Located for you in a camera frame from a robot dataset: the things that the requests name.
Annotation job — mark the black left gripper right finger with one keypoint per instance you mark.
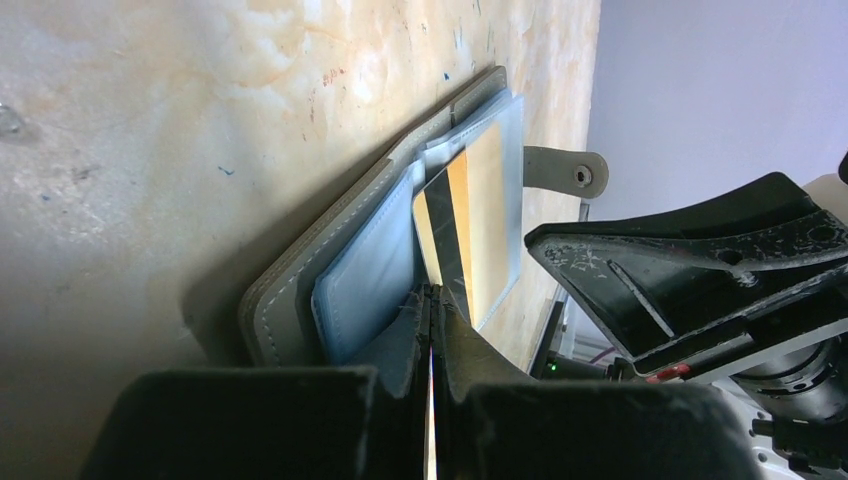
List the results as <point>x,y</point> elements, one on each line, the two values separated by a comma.
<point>494,421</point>

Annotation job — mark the grey card holder wallet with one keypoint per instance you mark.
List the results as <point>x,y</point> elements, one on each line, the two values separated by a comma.
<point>339,286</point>

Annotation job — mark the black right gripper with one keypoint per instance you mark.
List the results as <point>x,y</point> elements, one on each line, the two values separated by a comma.
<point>725,277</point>

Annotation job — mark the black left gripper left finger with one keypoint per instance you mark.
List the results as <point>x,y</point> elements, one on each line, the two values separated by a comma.
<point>362,420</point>

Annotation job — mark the gold card black stripe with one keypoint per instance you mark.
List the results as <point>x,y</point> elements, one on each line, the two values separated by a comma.
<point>461,222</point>

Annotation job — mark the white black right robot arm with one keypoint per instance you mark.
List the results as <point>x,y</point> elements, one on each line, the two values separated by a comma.
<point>800,384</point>

